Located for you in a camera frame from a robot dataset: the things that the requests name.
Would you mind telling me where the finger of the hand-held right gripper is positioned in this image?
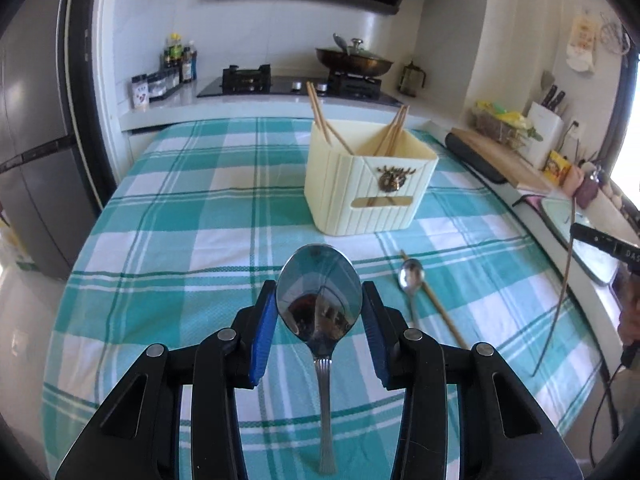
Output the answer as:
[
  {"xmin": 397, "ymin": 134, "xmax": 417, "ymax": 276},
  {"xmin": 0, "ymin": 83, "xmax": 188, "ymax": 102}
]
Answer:
[{"xmin": 570, "ymin": 223, "xmax": 622, "ymax": 263}]

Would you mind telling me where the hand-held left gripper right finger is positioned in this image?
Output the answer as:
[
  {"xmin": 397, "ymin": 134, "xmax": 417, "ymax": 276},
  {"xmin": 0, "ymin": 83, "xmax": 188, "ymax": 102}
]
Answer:
[{"xmin": 361, "ymin": 281, "xmax": 583, "ymax": 480}]

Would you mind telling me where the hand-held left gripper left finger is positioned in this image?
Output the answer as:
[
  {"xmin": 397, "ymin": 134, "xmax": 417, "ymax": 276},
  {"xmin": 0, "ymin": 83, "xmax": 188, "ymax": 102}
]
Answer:
[{"xmin": 55, "ymin": 280, "xmax": 279, "ymax": 480}]

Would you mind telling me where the small steel spoon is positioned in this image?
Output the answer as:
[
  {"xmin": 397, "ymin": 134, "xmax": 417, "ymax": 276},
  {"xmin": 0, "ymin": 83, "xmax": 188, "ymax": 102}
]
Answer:
[{"xmin": 398, "ymin": 258, "xmax": 426, "ymax": 330}]

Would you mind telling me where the large steel spoon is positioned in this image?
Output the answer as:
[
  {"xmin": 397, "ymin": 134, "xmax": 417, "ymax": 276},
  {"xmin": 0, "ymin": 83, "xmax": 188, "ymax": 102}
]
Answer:
[{"xmin": 276, "ymin": 243, "xmax": 364, "ymax": 463}]

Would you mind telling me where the white ribbed utensil holder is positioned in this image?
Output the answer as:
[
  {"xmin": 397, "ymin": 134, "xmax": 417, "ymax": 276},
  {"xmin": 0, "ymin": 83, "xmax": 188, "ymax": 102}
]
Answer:
[{"xmin": 305, "ymin": 120, "xmax": 440, "ymax": 237}]

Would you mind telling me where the person's right hand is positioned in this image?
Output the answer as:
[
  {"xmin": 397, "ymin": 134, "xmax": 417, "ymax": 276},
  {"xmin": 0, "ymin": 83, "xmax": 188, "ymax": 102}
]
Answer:
[{"xmin": 617, "ymin": 280, "xmax": 640, "ymax": 351}]

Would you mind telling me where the purple bottle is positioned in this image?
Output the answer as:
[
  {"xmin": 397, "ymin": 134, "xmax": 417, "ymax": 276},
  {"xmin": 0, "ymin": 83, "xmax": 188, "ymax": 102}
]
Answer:
[{"xmin": 575, "ymin": 165, "xmax": 603, "ymax": 208}]

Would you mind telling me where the pink container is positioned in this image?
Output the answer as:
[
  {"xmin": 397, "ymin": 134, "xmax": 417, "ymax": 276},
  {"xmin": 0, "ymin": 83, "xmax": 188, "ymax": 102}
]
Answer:
[{"xmin": 562, "ymin": 165, "xmax": 586, "ymax": 201}]

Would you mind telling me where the pink mat with black trim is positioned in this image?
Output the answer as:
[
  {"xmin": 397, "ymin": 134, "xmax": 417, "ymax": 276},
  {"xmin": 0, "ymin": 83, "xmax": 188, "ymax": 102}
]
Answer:
[{"xmin": 512, "ymin": 192, "xmax": 546, "ymax": 221}]

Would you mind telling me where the white knife block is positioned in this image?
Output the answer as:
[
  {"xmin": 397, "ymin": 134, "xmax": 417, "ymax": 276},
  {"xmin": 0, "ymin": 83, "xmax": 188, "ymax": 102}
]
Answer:
[{"xmin": 525, "ymin": 101, "xmax": 571, "ymax": 171}]

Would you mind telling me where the wooden cutting board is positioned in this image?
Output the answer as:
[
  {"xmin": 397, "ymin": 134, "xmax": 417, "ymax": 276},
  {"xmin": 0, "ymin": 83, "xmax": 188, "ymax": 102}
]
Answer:
[{"xmin": 452, "ymin": 127, "xmax": 556, "ymax": 191}]

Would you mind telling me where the teal plaid tablecloth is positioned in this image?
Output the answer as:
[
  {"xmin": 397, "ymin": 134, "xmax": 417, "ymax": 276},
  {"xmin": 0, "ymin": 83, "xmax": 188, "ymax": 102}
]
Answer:
[{"xmin": 42, "ymin": 117, "xmax": 603, "ymax": 480}]

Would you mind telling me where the black padded roll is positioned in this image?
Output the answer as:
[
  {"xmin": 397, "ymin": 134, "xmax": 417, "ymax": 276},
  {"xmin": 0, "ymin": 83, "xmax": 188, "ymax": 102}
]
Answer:
[{"xmin": 444, "ymin": 132, "xmax": 511, "ymax": 183}]

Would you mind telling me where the yellow plastic bag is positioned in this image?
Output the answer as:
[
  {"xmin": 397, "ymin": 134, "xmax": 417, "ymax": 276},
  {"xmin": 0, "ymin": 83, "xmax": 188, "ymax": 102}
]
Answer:
[{"xmin": 475, "ymin": 101, "xmax": 531, "ymax": 129}]

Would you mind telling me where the hanging hand towel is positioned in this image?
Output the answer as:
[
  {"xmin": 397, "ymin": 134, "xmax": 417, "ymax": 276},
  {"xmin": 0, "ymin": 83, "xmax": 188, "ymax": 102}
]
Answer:
[{"xmin": 567, "ymin": 10, "xmax": 601, "ymax": 73}]

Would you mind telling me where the black gas stove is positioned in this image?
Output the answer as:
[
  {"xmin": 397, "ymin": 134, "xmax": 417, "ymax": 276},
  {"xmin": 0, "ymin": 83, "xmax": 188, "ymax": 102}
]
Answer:
[{"xmin": 196, "ymin": 64, "xmax": 401, "ymax": 107}]

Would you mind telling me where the black wok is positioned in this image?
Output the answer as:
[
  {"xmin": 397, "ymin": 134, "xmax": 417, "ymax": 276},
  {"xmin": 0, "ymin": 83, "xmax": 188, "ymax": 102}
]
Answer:
[{"xmin": 315, "ymin": 33, "xmax": 394, "ymax": 75}]

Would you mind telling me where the row of spice jars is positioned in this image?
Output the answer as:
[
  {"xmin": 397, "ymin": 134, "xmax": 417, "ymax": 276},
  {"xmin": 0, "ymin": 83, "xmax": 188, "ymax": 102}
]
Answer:
[{"xmin": 131, "ymin": 67, "xmax": 182, "ymax": 109}]

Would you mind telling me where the glass wok lid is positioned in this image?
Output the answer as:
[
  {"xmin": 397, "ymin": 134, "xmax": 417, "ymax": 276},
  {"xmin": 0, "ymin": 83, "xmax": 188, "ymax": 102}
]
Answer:
[{"xmin": 327, "ymin": 37, "xmax": 386, "ymax": 61}]

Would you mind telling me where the grey refrigerator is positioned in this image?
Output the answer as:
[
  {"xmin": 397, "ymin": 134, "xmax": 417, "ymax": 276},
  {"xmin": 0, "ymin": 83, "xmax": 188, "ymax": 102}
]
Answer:
[{"xmin": 0, "ymin": 0, "xmax": 116, "ymax": 281}]

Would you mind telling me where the black cable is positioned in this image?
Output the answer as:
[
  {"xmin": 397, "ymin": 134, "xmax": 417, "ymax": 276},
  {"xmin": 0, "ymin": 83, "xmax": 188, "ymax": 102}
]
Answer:
[{"xmin": 589, "ymin": 342, "xmax": 638, "ymax": 468}]

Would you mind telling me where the glass jar with black handle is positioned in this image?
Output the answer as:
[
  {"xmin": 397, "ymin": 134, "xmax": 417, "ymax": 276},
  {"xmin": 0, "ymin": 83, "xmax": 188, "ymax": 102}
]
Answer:
[{"xmin": 398, "ymin": 60, "xmax": 427, "ymax": 97}]

